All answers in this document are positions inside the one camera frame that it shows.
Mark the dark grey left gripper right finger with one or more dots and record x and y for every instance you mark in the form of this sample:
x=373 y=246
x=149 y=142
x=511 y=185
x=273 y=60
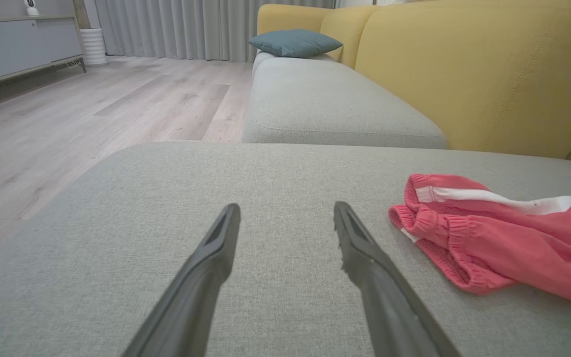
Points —
x=384 y=297

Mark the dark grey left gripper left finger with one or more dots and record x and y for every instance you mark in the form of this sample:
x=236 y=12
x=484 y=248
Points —
x=196 y=287

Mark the red shorts with white stripe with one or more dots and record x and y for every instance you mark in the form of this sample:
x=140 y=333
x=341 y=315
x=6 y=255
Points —
x=513 y=248

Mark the large grey sofa seat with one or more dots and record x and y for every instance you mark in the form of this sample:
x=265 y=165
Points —
x=265 y=178

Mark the small grey sofa seat cushion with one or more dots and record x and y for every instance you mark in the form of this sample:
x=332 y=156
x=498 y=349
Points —
x=325 y=99

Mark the yellow sofa back cushion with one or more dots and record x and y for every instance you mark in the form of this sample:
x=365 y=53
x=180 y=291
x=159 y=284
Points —
x=345 y=29
x=285 y=17
x=488 y=74

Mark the grey pleated curtain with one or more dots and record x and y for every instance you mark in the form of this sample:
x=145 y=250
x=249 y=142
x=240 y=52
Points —
x=176 y=27

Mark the white ribbed vase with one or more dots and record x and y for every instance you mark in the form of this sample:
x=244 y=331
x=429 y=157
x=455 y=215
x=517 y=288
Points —
x=93 y=47

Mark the teal throw pillow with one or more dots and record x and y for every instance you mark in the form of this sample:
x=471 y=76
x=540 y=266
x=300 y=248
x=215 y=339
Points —
x=295 y=42

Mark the grey low cabinet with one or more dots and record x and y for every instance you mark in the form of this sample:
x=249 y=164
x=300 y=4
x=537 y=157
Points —
x=18 y=47

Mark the brown wooden post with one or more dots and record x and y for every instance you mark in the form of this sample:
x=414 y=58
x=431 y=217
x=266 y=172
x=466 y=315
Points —
x=81 y=14

